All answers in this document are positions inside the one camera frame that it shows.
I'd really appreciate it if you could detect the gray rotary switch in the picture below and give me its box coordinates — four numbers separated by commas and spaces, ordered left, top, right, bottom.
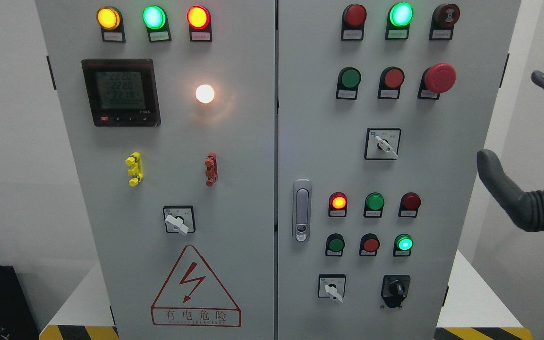
364, 127, 401, 161
318, 274, 346, 303

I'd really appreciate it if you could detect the red emergency stop button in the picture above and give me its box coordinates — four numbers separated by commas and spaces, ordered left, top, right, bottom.
417, 63, 456, 100

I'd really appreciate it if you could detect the green indicator middle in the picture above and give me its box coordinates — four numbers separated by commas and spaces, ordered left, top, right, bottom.
363, 192, 385, 218

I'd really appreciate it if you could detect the red push button lower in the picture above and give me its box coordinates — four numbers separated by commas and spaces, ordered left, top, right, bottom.
359, 234, 380, 256

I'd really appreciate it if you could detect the right cabinet door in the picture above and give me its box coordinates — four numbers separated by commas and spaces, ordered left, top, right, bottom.
277, 0, 520, 340

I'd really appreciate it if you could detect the cabinet door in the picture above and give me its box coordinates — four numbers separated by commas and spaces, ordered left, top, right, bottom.
277, 0, 520, 340
36, 0, 276, 340

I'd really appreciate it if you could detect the red push button upper row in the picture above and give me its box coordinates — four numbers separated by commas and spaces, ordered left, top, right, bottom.
377, 66, 405, 100

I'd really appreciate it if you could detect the lit red indicator middle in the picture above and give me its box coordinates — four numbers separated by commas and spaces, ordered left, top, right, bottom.
328, 192, 348, 217

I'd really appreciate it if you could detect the green push button lower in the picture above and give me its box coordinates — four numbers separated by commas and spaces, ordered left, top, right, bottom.
324, 234, 345, 256

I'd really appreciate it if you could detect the dark red buzzer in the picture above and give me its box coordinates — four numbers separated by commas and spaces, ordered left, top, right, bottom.
429, 3, 460, 40

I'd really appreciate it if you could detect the green push button upper row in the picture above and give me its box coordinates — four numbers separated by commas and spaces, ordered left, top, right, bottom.
335, 67, 361, 100

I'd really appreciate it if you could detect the green indicator light top right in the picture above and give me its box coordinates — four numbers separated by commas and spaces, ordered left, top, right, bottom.
385, 2, 414, 40

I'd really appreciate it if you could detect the green indicator light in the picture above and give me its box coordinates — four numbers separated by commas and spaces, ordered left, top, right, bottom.
142, 6, 172, 43
385, 2, 414, 40

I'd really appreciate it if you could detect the dark red indicator top right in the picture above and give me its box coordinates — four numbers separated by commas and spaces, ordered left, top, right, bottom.
341, 4, 367, 41

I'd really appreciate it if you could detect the white glowing indicator lamp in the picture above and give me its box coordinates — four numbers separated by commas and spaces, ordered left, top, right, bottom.
195, 84, 216, 104

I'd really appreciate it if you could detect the red electrical hazard warning sticker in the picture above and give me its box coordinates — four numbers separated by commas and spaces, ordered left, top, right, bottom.
151, 245, 242, 327

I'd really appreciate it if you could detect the left cabinet door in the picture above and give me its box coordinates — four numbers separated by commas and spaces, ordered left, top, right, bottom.
36, 0, 276, 340

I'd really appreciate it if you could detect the red indicator light top left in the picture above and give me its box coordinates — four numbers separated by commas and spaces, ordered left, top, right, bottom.
187, 6, 213, 42

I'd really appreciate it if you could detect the green indicator light top left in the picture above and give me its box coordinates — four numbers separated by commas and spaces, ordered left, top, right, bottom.
142, 6, 172, 43

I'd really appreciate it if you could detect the black digital power meter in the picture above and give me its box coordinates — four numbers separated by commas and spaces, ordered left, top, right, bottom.
82, 59, 161, 127

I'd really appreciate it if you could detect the yellow indicator light top left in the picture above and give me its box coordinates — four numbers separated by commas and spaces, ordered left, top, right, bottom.
96, 6, 126, 43

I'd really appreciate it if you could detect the black rotary selector switch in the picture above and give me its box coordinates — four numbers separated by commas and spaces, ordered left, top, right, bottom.
381, 275, 411, 308

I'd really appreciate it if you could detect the gray rotary switch bottom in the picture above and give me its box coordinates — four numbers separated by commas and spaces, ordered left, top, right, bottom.
318, 274, 346, 303

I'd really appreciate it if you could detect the silver door latch handle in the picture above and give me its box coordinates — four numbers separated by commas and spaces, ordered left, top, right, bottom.
292, 179, 312, 242

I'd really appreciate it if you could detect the gray rotary switch left door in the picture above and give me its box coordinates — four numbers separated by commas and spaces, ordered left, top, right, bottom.
162, 206, 195, 235

